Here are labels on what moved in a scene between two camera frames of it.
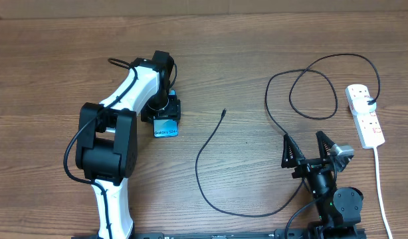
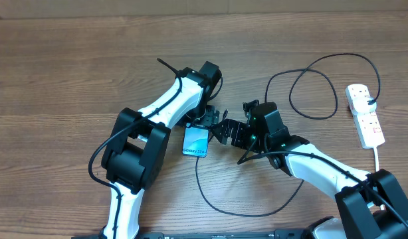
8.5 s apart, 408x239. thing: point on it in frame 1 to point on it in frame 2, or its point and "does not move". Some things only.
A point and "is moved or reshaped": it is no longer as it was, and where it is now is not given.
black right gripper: (305, 166) to (238, 127)
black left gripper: (173, 110) to (211, 117)
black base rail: (226, 235) does not move
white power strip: (368, 127) does not move
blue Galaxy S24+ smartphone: (165, 127) is moved or reshaped
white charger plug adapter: (361, 105) does not move
